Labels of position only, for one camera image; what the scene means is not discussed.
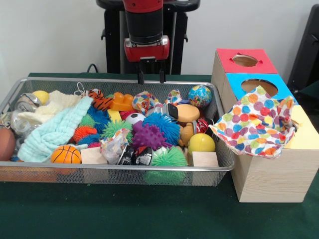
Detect dark green tablecloth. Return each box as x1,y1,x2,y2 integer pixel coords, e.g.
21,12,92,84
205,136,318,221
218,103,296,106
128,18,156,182
0,72,319,239

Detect black upright bar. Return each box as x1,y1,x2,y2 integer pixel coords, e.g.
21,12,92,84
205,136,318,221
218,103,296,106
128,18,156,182
288,3,319,92

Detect shallow mesh toy bin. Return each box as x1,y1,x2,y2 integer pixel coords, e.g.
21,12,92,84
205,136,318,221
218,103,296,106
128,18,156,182
0,77,235,187

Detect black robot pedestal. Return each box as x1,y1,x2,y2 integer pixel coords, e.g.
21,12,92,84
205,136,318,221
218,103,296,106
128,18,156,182
96,0,201,75

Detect blue stringy ball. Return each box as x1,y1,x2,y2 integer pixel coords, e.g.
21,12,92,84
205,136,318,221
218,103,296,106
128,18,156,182
142,112,182,146

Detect globe print ball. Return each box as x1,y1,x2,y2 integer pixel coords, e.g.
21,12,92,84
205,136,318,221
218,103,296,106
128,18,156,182
188,85,212,108

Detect green stringy ball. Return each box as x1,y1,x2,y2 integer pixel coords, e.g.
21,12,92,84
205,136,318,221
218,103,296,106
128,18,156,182
101,120,134,140
151,146,188,167

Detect smooth yellow ball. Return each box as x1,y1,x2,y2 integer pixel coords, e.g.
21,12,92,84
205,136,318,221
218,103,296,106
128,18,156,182
188,133,216,155

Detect wooden box with three holes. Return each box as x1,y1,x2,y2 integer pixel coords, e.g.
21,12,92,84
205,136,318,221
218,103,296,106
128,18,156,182
211,48,319,204

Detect cream knitted cloth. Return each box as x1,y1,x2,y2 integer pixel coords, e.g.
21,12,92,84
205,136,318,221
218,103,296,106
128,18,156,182
17,90,83,125

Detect light blue cloth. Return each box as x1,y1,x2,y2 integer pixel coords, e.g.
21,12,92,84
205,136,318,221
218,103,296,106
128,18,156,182
16,96,94,163

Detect polka dot cloth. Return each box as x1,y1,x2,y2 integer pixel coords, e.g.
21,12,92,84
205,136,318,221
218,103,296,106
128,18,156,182
208,85,297,159
131,89,182,116

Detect brown toy football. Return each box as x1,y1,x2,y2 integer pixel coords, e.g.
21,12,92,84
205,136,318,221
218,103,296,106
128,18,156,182
0,127,17,162

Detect purple spiky ball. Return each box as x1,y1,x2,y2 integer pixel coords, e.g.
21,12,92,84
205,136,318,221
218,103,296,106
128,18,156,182
131,121,167,151

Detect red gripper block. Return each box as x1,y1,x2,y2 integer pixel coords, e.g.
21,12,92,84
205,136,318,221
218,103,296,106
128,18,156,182
124,35,170,84

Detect green cloth side table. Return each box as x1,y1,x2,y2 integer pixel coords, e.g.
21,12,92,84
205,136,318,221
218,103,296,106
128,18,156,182
295,81,319,110

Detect orange toy basketball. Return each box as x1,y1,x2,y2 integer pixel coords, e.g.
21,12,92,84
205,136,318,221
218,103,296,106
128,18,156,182
50,145,82,164

